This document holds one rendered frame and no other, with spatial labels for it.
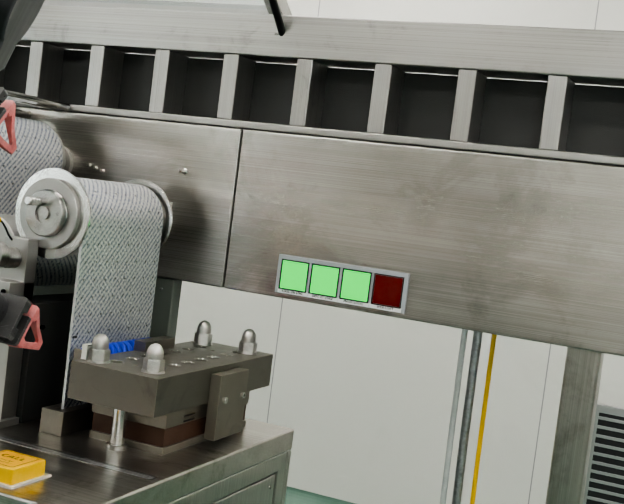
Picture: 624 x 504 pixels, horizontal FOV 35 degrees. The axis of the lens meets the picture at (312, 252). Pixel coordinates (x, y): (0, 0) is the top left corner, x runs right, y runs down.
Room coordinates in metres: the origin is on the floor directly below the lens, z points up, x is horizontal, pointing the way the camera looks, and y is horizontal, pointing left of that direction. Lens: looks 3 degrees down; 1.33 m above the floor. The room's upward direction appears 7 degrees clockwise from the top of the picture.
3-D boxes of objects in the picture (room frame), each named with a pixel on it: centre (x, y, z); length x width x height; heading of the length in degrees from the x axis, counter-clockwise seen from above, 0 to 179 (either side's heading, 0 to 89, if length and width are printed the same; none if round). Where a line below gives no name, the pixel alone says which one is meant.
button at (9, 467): (1.33, 0.37, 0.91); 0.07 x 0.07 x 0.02; 67
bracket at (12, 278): (1.58, 0.48, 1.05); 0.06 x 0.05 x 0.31; 157
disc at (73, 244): (1.61, 0.43, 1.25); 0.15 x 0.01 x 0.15; 67
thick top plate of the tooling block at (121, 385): (1.68, 0.20, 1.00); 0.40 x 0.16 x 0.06; 157
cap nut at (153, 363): (1.52, 0.22, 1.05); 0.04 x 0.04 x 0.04
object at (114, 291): (1.69, 0.32, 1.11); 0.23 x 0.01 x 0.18; 157
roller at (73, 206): (1.72, 0.38, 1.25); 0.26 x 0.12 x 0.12; 157
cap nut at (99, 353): (1.55, 0.31, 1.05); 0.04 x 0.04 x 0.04
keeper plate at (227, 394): (1.66, 0.11, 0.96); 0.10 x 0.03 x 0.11; 157
